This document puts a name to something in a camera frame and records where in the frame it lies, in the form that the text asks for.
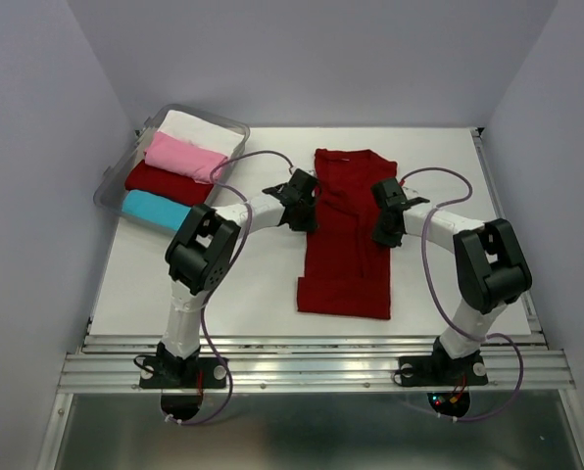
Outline rolled cyan t shirt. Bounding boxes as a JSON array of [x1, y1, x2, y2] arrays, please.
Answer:
[[122, 190, 191, 231]]

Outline rolled pink t shirt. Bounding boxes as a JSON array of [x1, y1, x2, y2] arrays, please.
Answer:
[[144, 132, 227, 184]]

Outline rolled white t shirt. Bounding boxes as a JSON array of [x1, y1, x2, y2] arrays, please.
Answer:
[[158, 110, 245, 157]]

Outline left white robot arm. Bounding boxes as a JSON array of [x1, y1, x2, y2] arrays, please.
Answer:
[[139, 168, 319, 389]]

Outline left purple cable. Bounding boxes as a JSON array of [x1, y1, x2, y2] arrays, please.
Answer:
[[162, 149, 298, 426]]

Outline rolled dark red t shirt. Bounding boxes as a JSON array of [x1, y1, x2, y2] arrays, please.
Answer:
[[124, 161, 214, 206]]

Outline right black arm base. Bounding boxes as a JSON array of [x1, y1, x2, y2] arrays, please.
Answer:
[[392, 338, 488, 388]]

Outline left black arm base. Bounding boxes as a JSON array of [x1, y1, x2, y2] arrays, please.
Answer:
[[133, 343, 228, 390]]

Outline clear plastic storage bin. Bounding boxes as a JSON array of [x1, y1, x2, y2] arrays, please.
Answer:
[[93, 104, 251, 235]]

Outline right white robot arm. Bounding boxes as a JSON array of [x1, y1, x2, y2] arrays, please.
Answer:
[[371, 178, 532, 388]]

